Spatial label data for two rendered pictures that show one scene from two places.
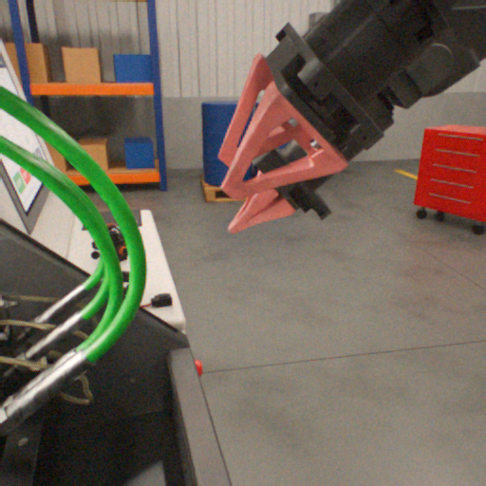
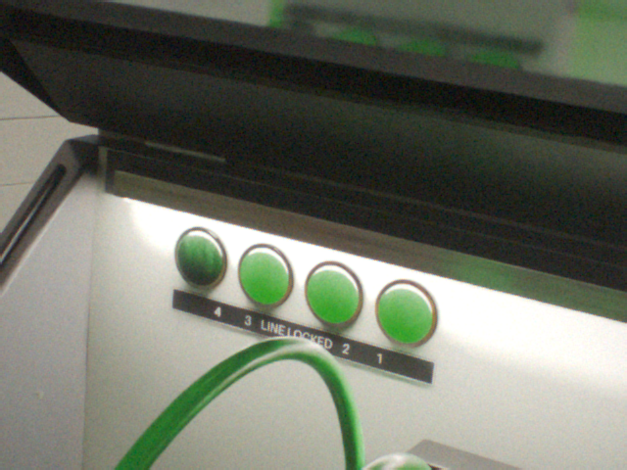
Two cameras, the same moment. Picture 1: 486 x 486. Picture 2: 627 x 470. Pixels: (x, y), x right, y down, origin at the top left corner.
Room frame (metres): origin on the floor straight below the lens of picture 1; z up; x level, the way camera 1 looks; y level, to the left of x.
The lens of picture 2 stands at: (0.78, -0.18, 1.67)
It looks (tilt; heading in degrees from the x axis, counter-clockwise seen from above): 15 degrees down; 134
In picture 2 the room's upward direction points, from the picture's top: 6 degrees clockwise
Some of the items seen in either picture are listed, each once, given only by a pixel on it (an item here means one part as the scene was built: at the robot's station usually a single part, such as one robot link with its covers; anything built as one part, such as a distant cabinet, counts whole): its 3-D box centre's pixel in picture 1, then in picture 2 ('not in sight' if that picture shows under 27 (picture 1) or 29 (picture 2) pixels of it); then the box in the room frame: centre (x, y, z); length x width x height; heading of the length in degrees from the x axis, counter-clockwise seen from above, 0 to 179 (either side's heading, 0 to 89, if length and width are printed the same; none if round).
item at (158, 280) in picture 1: (116, 258); not in sight; (1.01, 0.30, 0.97); 0.70 x 0.22 x 0.03; 15
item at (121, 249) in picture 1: (114, 237); not in sight; (1.05, 0.31, 1.01); 0.23 x 0.11 x 0.06; 15
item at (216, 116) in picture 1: (252, 148); not in sight; (5.42, -0.14, 0.51); 1.20 x 0.85 x 1.02; 99
